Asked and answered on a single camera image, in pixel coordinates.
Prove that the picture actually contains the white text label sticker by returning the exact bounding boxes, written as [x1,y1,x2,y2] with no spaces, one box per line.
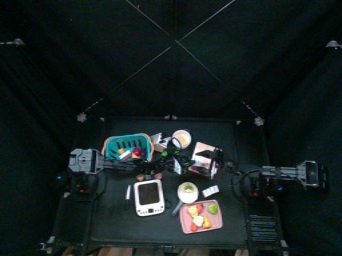
[247,213,281,247]

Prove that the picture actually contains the white pink toy stick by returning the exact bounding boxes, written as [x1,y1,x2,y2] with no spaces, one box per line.
[118,149,134,162]

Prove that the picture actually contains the teal basket with orange rim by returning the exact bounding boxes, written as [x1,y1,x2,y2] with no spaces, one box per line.
[100,132,156,163]

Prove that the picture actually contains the shiny pink toy toaster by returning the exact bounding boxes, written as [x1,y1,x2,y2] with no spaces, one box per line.
[187,141,225,180]

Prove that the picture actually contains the small white card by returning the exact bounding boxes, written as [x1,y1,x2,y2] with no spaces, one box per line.
[201,184,221,198]

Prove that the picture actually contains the cream toy food piece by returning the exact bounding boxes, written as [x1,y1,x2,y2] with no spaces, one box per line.
[191,215,206,227]

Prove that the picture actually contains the round white plate with bread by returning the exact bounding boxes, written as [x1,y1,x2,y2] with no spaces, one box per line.
[171,129,194,150]

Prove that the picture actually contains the white toy tablet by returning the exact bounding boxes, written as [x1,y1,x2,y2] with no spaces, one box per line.
[132,178,167,218]

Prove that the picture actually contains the white toy pan with greens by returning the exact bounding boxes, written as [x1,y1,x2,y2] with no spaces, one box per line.
[171,181,201,216]

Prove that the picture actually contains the white toy carton box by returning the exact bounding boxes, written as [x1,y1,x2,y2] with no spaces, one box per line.
[150,132,174,153]

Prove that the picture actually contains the pink rectangular tray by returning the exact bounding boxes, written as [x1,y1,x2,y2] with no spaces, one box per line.
[178,199,225,235]

